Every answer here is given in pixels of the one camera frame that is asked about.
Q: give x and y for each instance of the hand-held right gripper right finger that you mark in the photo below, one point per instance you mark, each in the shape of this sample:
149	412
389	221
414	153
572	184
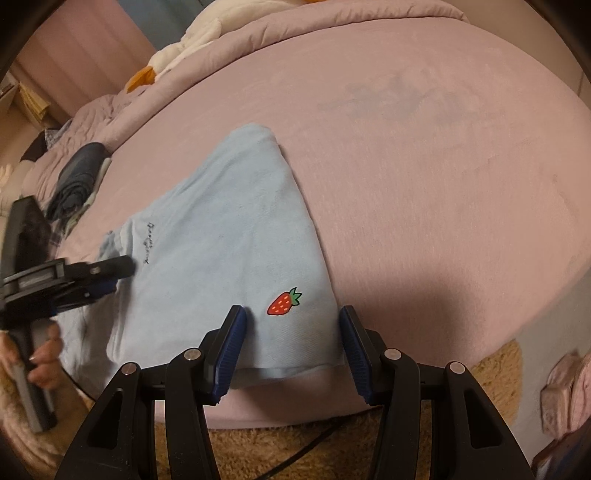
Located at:
353	350

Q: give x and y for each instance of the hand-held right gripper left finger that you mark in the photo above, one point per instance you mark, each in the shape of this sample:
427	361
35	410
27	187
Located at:
228	350

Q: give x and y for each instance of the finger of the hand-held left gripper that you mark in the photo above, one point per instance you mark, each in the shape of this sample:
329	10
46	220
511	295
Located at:
92	291
106	267

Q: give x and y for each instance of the light blue strawberry pants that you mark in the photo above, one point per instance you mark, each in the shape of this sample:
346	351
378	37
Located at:
221	240

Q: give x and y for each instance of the person's left hand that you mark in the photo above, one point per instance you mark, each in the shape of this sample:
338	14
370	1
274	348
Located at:
48	355

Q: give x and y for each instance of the folded light green cloth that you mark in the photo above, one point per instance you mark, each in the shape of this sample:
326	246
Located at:
99	184

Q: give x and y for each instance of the folded dark blue jeans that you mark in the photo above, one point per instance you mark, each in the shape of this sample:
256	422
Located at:
76	180

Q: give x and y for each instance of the beige shaggy rug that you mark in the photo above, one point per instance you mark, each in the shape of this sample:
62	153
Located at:
286	443

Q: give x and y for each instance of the dark brown cloth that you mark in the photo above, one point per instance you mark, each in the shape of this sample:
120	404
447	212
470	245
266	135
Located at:
36	148

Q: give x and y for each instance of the blue checked cloth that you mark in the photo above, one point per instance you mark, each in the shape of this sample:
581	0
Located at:
57	134

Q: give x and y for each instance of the pink curtain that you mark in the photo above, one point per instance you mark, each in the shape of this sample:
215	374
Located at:
69	50

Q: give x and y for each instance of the pink plush slipper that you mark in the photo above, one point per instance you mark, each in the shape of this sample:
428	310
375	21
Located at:
570	397

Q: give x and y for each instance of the white goose plush toy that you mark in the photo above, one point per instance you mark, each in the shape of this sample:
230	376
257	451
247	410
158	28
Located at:
184	46

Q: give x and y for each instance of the blue curtain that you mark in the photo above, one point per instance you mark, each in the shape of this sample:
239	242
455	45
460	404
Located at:
134	18

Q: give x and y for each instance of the purple quilt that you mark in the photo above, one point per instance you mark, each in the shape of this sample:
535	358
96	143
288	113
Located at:
231	37

